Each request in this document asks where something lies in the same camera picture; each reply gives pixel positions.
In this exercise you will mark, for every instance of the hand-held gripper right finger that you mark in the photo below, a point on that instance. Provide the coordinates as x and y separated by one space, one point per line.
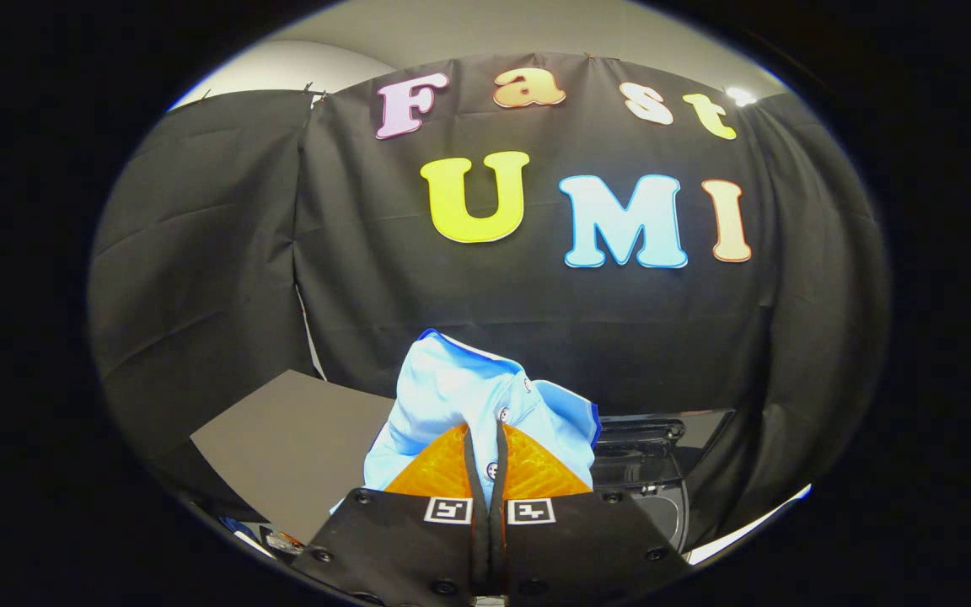
587 548

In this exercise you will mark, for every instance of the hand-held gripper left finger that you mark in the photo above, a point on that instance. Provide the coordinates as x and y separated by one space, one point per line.
393 548

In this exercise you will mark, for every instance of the light blue polo shirt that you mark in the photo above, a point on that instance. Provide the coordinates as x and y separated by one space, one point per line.
452 388

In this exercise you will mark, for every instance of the grey cabinet with dark top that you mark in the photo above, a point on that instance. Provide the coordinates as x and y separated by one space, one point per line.
300 438

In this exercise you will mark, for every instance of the black backdrop cloth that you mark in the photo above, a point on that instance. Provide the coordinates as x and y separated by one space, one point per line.
536 320

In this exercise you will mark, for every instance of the ceiling light panel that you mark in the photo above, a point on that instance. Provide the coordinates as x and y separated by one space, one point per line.
739 96

